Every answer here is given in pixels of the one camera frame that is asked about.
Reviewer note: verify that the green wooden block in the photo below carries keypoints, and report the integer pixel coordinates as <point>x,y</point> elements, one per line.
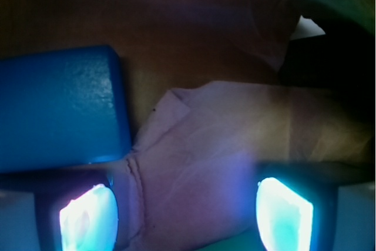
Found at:
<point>248,240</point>

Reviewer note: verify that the brown paper bag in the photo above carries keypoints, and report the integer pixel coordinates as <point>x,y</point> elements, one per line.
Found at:
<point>212,89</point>

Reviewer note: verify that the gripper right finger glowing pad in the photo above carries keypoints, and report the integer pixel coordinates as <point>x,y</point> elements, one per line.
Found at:
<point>316,206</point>

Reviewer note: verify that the blue wooden block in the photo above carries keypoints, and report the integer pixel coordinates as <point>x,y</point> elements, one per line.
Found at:
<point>62,108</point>

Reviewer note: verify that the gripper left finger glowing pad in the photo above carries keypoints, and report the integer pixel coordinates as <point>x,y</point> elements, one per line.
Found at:
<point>58,210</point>

